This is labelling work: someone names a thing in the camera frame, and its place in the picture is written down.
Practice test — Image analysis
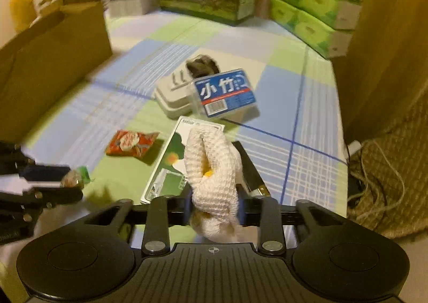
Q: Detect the tan woven chair cushion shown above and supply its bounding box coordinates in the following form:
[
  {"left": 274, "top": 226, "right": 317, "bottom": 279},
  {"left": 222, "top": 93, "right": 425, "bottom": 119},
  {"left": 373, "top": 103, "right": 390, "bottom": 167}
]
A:
[{"left": 346, "top": 96, "right": 428, "bottom": 240}]

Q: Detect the white knitted cloth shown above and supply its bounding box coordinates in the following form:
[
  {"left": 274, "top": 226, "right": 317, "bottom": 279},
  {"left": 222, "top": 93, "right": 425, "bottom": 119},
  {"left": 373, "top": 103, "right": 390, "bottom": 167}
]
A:
[{"left": 184, "top": 127, "right": 243, "bottom": 243}]

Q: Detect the green white box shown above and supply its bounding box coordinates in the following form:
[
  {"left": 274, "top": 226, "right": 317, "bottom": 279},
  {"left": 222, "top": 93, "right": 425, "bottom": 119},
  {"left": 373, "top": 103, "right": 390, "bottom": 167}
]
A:
[{"left": 140, "top": 116, "right": 224, "bottom": 205}]

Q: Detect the brown cardboard box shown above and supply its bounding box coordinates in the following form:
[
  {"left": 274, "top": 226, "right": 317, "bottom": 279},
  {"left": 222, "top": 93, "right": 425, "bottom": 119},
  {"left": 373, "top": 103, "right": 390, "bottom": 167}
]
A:
[{"left": 0, "top": 0, "right": 113, "bottom": 143}]

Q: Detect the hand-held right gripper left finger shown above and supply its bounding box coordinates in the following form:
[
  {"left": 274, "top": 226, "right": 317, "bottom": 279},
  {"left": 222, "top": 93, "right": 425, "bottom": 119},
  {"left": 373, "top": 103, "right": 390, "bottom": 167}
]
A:
[{"left": 83, "top": 196, "right": 194, "bottom": 256}]

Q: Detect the red snack packet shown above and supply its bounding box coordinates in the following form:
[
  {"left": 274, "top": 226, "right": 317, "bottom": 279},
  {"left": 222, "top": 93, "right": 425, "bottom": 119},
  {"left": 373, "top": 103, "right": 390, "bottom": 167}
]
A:
[{"left": 105, "top": 129, "right": 160, "bottom": 160}]

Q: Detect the dark hair scrunchie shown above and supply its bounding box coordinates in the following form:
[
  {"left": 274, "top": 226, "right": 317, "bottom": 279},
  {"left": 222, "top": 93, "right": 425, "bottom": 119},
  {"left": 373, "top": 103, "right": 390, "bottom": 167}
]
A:
[{"left": 185, "top": 54, "right": 221, "bottom": 80}]

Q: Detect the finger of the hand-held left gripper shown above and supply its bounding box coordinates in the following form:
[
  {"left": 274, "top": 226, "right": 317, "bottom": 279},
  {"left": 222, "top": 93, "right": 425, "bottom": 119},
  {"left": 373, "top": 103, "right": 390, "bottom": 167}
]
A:
[
  {"left": 0, "top": 187, "right": 84, "bottom": 213},
  {"left": 0, "top": 142, "right": 71, "bottom": 181}
]

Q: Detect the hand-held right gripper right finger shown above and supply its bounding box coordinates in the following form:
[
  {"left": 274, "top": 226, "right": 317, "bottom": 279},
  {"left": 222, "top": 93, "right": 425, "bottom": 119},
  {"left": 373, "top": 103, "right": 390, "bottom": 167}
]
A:
[{"left": 238, "top": 196, "right": 348, "bottom": 255}]

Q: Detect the wooden door panel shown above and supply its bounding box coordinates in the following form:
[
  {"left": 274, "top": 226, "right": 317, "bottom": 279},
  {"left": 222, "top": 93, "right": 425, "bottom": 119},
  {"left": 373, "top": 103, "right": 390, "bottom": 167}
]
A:
[{"left": 331, "top": 0, "right": 428, "bottom": 143}]

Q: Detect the white power adapter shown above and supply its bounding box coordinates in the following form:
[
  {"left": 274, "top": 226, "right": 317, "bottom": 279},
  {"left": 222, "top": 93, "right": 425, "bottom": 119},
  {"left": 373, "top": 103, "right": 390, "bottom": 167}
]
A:
[{"left": 154, "top": 67, "right": 201, "bottom": 119}]

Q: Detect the clear box with blue label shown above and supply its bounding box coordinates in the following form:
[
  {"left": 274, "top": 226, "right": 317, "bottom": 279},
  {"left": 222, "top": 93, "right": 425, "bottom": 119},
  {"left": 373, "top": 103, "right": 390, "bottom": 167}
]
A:
[{"left": 190, "top": 68, "right": 261, "bottom": 119}]

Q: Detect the green candy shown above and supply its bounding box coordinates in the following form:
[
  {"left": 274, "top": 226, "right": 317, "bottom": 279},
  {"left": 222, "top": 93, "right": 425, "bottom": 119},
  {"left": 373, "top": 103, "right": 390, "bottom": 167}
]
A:
[{"left": 60, "top": 166, "right": 92, "bottom": 188}]

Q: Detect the white cord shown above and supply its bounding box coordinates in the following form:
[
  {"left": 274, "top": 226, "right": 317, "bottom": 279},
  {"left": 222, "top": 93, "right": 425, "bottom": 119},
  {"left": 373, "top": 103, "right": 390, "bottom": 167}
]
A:
[{"left": 361, "top": 141, "right": 407, "bottom": 213}]

